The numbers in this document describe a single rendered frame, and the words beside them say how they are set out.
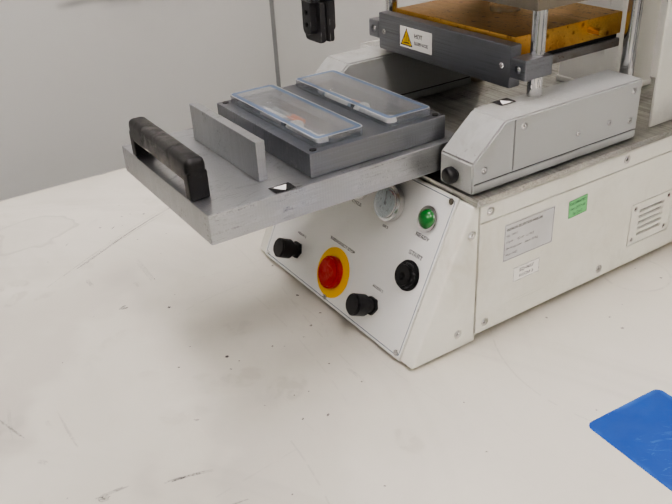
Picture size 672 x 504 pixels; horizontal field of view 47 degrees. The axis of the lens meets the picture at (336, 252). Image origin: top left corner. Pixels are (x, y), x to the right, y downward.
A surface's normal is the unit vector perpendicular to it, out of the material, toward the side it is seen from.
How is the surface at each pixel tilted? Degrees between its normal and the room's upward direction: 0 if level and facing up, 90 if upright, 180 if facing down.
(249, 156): 90
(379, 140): 90
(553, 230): 90
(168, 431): 0
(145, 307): 0
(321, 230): 65
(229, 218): 90
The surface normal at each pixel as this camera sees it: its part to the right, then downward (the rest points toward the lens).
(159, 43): 0.55, 0.38
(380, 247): -0.78, -0.09
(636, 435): -0.05, -0.87
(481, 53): -0.84, 0.30
